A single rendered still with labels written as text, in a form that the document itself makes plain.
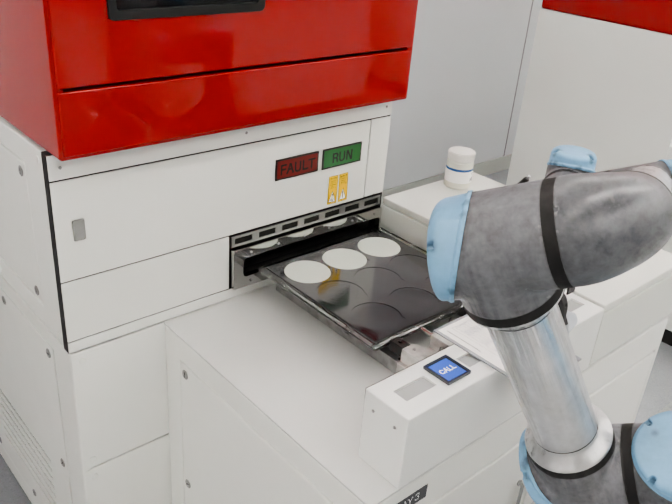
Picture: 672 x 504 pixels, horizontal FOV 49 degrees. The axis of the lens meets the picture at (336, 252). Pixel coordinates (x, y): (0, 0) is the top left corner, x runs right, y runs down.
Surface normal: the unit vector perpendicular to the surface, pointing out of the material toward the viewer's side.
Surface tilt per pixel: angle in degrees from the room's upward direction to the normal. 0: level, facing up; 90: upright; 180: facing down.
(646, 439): 37
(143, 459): 90
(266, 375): 0
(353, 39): 90
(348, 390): 0
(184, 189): 90
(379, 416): 90
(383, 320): 0
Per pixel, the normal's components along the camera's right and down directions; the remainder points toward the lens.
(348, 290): 0.07, -0.88
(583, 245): -0.18, 0.27
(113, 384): 0.66, 0.39
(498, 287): -0.20, 0.69
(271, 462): -0.75, 0.26
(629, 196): 0.24, -0.48
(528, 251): -0.41, 0.29
